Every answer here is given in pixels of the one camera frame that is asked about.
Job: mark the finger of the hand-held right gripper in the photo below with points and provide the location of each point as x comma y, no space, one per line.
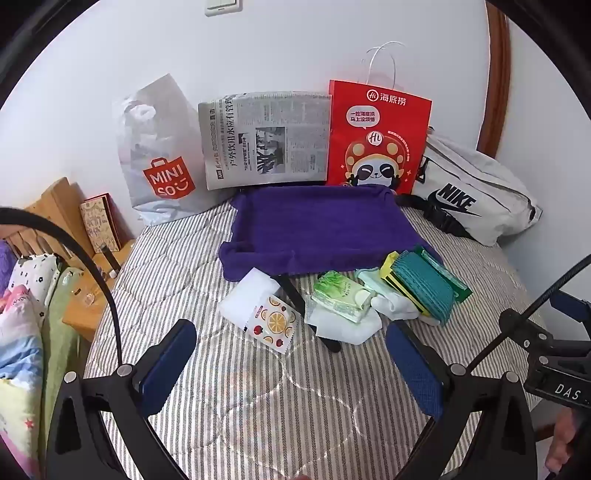
521,330
570,305

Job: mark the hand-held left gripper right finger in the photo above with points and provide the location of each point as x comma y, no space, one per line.
415,364

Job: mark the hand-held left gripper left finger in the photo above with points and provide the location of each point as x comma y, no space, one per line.
164,364

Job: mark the white socks pair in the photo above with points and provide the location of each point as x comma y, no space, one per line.
392,307

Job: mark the green packet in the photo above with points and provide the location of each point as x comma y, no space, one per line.
457,286

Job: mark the teal scouring cloth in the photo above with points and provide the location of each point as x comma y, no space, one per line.
425,286

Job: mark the white paper towel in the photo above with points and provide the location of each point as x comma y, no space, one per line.
341,330

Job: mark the mint green knit cloth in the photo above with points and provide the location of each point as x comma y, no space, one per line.
371,279

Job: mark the green tissue pack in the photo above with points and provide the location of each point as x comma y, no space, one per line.
341,295

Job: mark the fruit print packet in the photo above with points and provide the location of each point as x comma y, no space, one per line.
272,323

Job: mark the purple cloth tray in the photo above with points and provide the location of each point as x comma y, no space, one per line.
314,226

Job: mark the person's right hand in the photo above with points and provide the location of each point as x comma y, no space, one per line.
561,438

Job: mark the wooden nightstand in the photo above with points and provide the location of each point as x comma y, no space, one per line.
87,318

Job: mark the green blanket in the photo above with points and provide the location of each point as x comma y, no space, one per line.
60,332

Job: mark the small black bottle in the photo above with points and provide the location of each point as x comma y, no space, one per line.
110,263

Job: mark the striped bed sheet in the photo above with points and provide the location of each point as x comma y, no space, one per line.
277,415

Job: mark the black plastic tool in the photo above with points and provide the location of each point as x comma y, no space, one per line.
293,295

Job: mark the colourful quilt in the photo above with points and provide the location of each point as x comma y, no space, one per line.
18,369

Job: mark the white waist bag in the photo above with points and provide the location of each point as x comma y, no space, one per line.
485,184

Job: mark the patterned book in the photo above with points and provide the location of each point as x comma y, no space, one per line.
99,224

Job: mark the white dotted pillow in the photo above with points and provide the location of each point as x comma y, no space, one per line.
32,281

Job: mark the purple plush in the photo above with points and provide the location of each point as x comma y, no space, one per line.
5,258

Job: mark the wooden headboard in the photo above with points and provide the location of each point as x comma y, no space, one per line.
55,207

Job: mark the white plastic shopping bag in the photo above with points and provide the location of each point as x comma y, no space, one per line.
152,138

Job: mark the red paper bag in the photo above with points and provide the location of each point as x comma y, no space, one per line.
378,129

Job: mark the folded newspaper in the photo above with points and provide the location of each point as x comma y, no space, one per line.
258,138

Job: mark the wooden door frame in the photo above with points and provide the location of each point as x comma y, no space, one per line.
496,69

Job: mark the white light switch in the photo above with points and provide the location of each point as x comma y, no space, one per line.
221,7

